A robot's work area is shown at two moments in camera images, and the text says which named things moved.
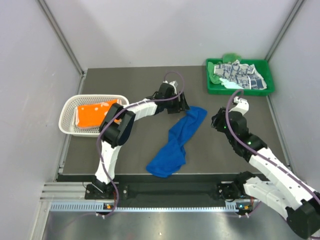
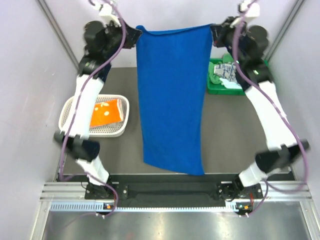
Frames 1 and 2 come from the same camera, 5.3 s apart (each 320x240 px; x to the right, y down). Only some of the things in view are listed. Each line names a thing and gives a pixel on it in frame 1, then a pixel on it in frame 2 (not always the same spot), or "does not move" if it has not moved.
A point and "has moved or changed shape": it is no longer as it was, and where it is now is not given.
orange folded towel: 92,115 does not move
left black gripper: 180,105 -> 132,36
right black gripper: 218,119 -> 220,31
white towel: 229,85 does not move
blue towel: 173,155 has moved or changed shape
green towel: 228,58 does not move
